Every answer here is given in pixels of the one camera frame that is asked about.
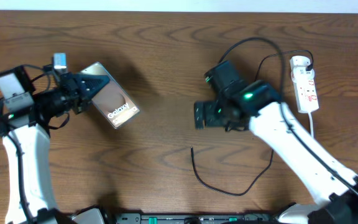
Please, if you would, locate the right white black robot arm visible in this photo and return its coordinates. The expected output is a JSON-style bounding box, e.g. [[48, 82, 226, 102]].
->
[[195, 60, 358, 223]]

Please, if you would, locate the white power strip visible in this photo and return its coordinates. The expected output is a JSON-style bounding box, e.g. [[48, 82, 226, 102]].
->
[[291, 67, 319, 113]]

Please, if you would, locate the black USB charging cable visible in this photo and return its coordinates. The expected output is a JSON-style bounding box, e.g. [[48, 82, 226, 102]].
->
[[190, 49, 314, 197]]

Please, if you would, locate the white charger plug adapter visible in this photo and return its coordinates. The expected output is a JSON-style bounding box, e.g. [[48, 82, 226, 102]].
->
[[290, 55, 311, 70]]

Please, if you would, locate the white power strip cord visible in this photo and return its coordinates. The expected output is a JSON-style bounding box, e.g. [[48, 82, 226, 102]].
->
[[307, 112, 315, 139]]

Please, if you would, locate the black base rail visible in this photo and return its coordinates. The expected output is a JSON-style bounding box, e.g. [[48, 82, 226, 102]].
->
[[114, 213, 278, 224]]

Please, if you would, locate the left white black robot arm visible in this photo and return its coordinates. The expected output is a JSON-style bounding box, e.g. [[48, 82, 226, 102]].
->
[[0, 65, 111, 223]]

